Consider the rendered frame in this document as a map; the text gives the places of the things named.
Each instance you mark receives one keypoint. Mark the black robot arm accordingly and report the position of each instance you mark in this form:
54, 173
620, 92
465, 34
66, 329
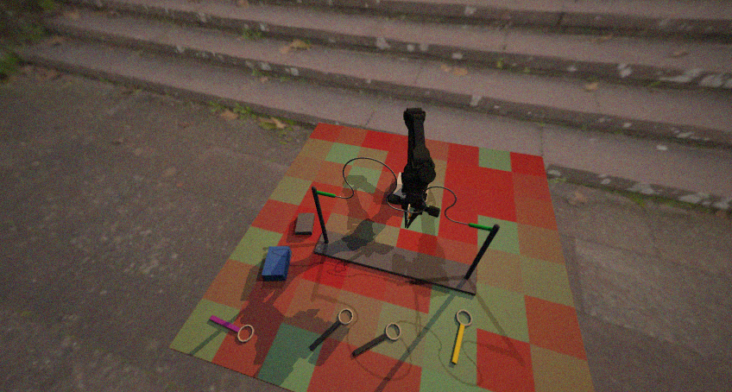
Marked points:
420, 167

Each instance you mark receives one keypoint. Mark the yellow handle with tan loop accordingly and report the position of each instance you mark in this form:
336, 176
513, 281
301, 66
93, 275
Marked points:
459, 337

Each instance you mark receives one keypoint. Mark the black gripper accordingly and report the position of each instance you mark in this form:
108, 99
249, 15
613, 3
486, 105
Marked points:
395, 199

